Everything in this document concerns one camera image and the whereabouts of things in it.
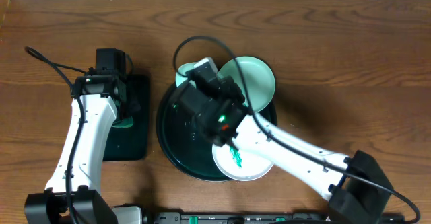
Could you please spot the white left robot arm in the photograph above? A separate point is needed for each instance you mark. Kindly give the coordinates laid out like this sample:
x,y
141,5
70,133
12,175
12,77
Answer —
x,y
72,195

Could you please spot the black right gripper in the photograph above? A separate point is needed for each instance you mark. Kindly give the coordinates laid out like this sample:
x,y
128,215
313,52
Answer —
x,y
234,89

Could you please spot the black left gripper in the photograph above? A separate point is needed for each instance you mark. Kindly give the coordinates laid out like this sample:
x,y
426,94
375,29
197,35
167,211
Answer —
x,y
127,107

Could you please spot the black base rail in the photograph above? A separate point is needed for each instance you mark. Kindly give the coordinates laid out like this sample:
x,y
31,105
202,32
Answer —
x,y
177,217

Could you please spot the mint plate at back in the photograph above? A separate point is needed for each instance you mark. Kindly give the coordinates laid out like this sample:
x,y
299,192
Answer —
x,y
259,79

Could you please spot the rectangular dark green tray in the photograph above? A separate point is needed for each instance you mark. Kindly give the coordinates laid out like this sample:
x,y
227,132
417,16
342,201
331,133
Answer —
x,y
130,144

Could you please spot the white plate green stain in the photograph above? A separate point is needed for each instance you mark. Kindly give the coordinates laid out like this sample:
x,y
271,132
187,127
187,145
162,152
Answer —
x,y
240,165

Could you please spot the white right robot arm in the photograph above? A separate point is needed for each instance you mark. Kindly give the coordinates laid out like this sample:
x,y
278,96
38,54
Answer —
x,y
244,144

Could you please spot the round dark green tray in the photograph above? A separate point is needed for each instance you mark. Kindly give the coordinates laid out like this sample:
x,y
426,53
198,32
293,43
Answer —
x,y
182,142

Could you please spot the mint plate stained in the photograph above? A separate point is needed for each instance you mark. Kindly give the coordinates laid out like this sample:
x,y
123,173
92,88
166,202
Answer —
x,y
181,75

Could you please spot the green sponge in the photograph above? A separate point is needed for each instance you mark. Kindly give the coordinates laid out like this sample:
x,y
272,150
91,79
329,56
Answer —
x,y
123,123

